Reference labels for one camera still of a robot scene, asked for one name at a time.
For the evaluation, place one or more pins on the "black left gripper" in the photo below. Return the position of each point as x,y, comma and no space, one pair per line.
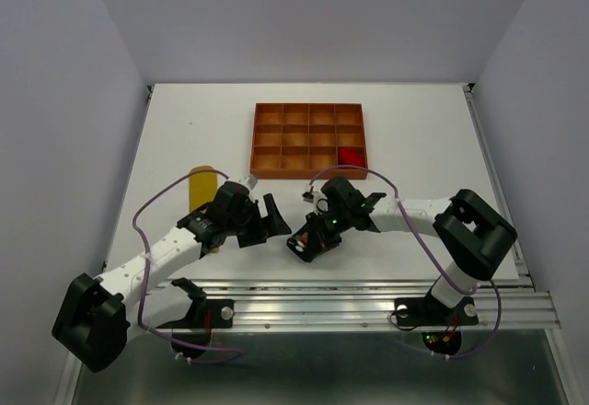
259,234

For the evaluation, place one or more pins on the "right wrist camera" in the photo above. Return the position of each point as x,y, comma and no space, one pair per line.
316,198

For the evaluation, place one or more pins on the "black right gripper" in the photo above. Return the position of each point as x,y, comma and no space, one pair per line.
317,240

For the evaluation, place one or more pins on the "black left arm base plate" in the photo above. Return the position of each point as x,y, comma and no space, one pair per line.
210,314

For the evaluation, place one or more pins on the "orange compartment tray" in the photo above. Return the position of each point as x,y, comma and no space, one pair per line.
297,140

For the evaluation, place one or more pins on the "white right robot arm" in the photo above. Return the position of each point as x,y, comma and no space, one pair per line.
476,237

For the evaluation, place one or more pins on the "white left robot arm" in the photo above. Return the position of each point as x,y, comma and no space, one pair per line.
93,322

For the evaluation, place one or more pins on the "yellow sock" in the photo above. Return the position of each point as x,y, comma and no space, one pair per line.
202,189

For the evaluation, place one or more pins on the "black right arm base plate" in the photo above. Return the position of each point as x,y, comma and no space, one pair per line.
415,312

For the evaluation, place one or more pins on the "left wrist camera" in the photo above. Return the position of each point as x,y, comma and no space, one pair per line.
249,182

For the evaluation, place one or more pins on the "red sock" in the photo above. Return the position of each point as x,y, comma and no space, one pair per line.
350,156

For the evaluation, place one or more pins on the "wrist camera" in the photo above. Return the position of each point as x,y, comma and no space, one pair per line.
249,182
316,198

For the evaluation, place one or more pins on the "aluminium mounting rail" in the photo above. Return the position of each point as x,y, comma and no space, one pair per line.
357,306

